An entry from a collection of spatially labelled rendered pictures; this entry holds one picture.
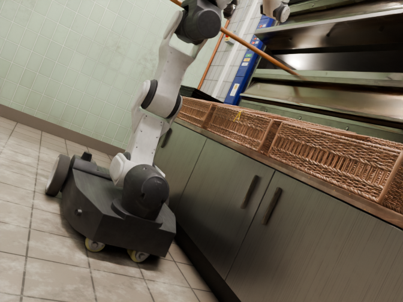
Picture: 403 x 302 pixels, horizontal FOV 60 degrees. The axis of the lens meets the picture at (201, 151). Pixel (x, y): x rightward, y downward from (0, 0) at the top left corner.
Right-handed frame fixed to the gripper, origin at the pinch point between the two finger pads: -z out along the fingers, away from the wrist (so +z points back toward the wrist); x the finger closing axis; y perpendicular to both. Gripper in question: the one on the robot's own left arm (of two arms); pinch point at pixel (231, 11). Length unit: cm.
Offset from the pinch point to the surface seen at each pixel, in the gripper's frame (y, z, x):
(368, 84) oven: 84, 19, 16
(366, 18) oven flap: 69, 24, -11
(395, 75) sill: 91, 30, 11
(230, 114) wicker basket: 28, 26, 58
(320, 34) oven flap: 53, -12, -10
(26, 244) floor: -8, 99, 128
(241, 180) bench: 47, 62, 83
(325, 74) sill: 65, -7, 12
